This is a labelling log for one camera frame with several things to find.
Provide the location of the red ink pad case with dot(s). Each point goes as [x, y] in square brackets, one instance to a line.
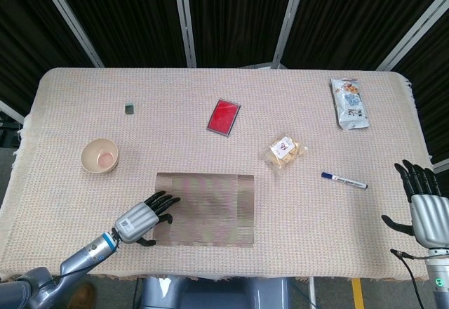
[224, 116]

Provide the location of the white snack bag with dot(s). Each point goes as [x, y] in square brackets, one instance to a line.
[350, 105]

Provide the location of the small green block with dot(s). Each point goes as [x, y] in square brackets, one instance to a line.
[129, 108]

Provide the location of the brown woven placemat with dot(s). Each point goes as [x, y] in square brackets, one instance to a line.
[210, 214]

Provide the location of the beige woven tablecloth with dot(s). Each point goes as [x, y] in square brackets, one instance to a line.
[87, 200]

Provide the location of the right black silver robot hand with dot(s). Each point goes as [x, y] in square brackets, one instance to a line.
[429, 221]

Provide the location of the clear cookie packet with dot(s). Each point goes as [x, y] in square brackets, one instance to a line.
[282, 151]

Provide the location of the brown shoe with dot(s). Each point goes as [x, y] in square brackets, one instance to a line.
[84, 296]

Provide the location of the blue white marker pen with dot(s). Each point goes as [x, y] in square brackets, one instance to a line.
[343, 180]

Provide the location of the beige bowl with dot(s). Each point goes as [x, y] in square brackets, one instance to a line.
[93, 154]

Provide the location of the white table leg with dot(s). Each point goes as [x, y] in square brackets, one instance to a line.
[312, 295]

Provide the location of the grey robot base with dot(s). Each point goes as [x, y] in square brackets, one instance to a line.
[210, 295]

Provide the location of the black curtain panel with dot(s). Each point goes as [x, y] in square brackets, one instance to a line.
[122, 14]
[21, 24]
[238, 14]
[435, 77]
[350, 14]

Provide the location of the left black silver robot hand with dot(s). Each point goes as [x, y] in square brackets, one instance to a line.
[135, 223]

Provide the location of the white partition post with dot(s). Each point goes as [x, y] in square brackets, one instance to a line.
[71, 21]
[184, 21]
[414, 37]
[442, 165]
[290, 21]
[10, 110]

